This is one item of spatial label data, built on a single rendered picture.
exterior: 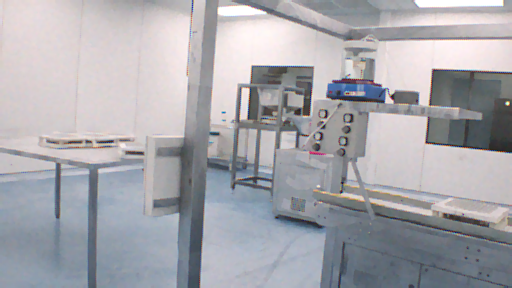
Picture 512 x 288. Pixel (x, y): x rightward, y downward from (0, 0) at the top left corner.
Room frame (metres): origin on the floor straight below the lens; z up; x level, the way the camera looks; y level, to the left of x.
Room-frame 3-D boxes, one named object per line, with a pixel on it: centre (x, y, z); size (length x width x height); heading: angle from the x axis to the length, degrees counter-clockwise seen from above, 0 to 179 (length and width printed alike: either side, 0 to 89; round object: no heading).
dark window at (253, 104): (7.82, -0.36, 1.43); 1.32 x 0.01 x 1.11; 57
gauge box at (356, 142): (1.80, -0.35, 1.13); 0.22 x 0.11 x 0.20; 49
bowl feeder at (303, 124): (4.68, -0.62, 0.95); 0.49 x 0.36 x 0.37; 57
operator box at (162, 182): (1.38, 0.28, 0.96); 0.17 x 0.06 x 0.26; 139
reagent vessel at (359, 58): (1.86, -0.42, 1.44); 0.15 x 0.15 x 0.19
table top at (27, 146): (3.11, 1.40, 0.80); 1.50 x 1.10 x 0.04; 68
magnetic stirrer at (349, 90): (1.86, -0.42, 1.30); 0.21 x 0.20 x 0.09; 139
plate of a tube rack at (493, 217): (1.54, -0.85, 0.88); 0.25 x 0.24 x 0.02; 139
